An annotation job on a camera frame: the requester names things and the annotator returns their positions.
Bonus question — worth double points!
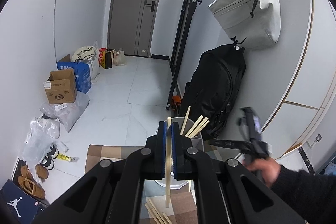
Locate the person's right forearm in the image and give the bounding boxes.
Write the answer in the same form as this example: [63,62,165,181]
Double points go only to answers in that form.
[271,166,336,223]

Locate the person's right hand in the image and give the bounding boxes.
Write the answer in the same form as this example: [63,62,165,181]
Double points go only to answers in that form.
[244,157,281,188]

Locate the checkered table mat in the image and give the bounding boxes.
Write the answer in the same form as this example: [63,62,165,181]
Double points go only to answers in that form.
[85,145,198,223]

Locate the chopstick in holder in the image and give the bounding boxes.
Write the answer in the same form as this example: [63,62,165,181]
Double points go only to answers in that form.
[188,121,210,138]
[186,117,209,138]
[180,106,191,135]
[185,115,203,137]

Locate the translucent grey utensil holder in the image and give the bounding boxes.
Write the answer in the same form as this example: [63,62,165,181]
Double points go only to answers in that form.
[155,117,204,190]

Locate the yellow tube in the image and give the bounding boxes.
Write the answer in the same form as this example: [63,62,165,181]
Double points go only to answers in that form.
[56,153,79,162]

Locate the black backpack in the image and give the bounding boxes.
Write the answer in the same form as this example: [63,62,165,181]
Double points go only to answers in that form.
[179,44,246,140]

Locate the black white sneakers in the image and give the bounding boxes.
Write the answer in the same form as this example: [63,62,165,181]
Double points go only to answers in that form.
[41,144,59,170]

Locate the tan suede shoes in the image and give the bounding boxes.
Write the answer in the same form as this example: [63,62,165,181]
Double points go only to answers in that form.
[18,164,49,200]

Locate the clear plastic bag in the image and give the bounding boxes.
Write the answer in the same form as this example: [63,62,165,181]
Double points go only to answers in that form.
[20,118,68,168]

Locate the grey plastic parcel bag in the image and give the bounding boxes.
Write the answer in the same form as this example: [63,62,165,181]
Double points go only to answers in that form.
[40,92,89,132]

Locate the navy Jordan shoe box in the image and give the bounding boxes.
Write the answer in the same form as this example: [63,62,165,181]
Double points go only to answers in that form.
[1,180,43,224]

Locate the brown cardboard box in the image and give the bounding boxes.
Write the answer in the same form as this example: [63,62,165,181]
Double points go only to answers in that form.
[43,69,77,104]

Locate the blue cardboard box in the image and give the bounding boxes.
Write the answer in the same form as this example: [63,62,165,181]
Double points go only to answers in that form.
[57,55,91,94]

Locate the beige plastic bag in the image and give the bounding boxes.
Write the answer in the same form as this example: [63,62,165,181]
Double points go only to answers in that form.
[112,49,126,66]

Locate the red black paper bag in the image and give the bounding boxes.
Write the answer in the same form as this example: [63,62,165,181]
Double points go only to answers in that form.
[98,48,113,69]

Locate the white tote bag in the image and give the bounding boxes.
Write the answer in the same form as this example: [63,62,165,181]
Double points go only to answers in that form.
[208,0,281,50]

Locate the cream canvas bag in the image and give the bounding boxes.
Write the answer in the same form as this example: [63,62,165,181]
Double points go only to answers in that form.
[71,41,100,83]

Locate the black metal stand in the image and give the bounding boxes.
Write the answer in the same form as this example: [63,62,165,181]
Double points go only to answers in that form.
[166,0,202,110]

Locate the grey entrance door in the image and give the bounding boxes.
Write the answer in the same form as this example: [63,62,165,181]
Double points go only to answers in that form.
[108,0,159,57]

